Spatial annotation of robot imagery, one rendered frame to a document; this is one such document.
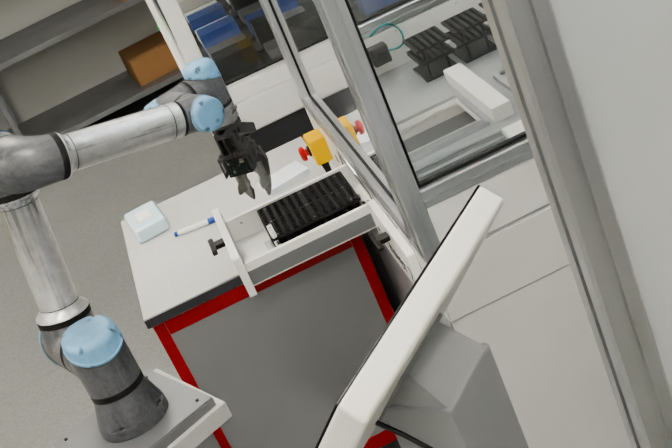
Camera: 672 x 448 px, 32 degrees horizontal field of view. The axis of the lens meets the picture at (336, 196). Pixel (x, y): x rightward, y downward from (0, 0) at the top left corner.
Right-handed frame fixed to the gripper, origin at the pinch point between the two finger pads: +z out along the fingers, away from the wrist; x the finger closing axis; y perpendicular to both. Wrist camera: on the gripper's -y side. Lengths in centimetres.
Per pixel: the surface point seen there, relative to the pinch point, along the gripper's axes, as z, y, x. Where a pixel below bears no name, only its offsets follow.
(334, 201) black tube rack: 5.6, 4.3, 17.2
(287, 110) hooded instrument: 15, -75, -12
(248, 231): 11.0, -2.2, -8.3
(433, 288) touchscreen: -24, 92, 56
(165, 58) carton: 77, -335, -156
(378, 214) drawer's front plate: 2.6, 20.6, 30.7
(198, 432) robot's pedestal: 20, 58, -11
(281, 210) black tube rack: 5.6, 1.8, 3.4
